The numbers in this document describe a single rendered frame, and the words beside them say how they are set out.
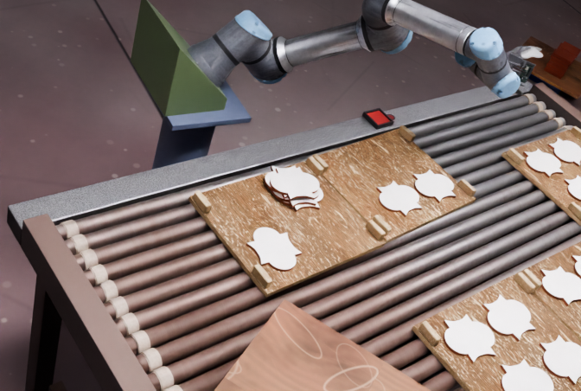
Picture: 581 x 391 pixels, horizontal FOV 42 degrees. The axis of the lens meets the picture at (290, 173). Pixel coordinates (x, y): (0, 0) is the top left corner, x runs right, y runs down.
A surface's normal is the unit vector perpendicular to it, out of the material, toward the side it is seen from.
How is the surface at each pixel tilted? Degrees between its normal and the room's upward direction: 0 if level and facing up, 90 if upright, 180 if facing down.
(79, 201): 0
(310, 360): 0
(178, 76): 90
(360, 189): 0
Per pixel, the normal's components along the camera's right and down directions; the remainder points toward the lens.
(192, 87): 0.48, 0.67
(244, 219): 0.28, -0.73
